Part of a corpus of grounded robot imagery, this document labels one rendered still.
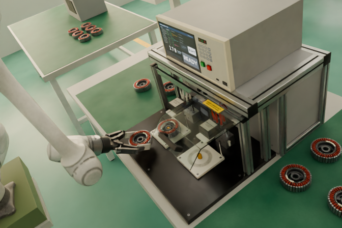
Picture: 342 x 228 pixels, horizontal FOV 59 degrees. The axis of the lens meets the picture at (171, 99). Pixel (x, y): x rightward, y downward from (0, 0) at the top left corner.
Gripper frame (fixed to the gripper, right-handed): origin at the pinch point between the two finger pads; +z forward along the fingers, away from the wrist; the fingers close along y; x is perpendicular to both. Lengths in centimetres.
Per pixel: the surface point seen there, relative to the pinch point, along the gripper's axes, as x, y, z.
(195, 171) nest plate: -0.5, -29.3, 10.4
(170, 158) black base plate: 2.1, -14.5, 8.4
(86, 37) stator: -11, 161, 29
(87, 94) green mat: 8, 75, 2
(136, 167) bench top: 11.2, -5.3, -2.8
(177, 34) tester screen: -52, -7, 2
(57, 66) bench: 10, 139, 0
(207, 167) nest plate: -3.2, -31.2, 15.0
